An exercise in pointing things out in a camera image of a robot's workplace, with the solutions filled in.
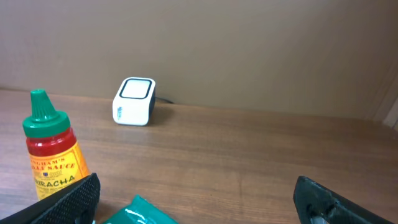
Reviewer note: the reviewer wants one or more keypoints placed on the green 3M gloves package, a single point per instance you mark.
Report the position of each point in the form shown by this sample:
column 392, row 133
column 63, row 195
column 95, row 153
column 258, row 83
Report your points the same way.
column 140, row 211

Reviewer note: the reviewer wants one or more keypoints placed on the red sauce bottle green cap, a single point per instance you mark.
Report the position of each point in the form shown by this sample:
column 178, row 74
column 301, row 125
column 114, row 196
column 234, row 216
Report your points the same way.
column 55, row 156

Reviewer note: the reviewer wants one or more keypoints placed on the white barcode scanner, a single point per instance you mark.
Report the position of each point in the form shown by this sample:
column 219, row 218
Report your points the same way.
column 134, row 101

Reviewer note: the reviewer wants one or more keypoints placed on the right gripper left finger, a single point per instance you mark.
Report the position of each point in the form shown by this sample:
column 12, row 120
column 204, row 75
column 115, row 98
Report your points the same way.
column 76, row 203

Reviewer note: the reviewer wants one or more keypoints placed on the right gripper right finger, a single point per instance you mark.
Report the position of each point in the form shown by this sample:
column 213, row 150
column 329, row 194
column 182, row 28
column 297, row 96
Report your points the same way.
column 317, row 204

